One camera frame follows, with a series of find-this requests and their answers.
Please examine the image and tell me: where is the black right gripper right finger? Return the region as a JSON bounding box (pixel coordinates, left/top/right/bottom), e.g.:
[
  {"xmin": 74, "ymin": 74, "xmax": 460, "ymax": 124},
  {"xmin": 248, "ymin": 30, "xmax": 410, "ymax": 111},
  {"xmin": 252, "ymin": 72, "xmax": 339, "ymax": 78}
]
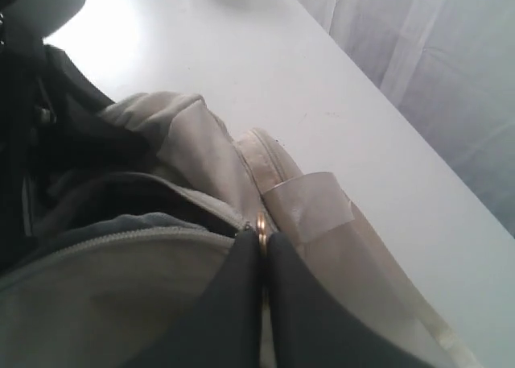
[{"xmin": 266, "ymin": 233, "xmax": 429, "ymax": 368}]

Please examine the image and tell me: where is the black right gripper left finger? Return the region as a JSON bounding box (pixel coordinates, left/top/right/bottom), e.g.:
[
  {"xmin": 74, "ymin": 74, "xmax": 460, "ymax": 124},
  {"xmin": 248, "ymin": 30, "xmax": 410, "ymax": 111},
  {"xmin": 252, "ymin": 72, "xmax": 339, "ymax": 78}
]
[{"xmin": 124, "ymin": 229, "xmax": 262, "ymax": 368}]

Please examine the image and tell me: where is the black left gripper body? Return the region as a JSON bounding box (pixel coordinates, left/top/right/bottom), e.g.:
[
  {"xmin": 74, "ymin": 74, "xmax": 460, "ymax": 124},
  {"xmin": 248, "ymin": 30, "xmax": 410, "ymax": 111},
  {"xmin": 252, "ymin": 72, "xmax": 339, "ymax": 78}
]
[{"xmin": 1, "ymin": 40, "xmax": 149, "ymax": 207}]

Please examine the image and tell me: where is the cream fabric duffel bag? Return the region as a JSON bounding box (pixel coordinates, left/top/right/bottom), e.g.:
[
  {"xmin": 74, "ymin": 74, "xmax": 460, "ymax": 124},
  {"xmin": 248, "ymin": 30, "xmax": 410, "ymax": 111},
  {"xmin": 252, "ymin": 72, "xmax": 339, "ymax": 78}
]
[{"xmin": 1, "ymin": 93, "xmax": 479, "ymax": 367}]

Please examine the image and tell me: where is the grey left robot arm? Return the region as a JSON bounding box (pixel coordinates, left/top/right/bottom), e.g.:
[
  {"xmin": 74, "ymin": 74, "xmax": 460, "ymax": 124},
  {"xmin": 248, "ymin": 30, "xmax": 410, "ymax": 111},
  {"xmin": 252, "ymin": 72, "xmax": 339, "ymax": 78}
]
[{"xmin": 1, "ymin": 0, "xmax": 150, "ymax": 209}]

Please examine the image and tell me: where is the white backdrop curtain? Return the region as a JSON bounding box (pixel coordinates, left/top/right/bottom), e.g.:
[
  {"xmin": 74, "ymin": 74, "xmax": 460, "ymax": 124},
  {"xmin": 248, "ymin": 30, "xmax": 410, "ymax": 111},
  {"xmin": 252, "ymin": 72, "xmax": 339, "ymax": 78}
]
[{"xmin": 298, "ymin": 0, "xmax": 514, "ymax": 231}]

